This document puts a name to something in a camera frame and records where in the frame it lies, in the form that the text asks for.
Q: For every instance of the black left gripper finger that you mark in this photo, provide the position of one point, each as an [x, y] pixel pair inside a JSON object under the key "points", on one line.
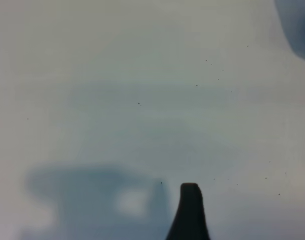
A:
{"points": [[190, 215]]}

